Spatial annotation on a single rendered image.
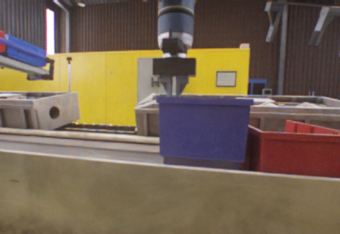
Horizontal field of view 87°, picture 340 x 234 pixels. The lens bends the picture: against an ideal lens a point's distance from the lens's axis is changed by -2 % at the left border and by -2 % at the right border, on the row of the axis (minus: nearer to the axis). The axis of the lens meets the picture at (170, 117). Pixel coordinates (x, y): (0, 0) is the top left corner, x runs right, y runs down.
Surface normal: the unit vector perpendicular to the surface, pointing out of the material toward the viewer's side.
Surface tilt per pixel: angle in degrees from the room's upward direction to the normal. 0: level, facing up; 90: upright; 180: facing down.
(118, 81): 90
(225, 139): 92
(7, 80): 90
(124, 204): 94
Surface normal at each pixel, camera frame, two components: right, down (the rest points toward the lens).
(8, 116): -0.18, 0.25
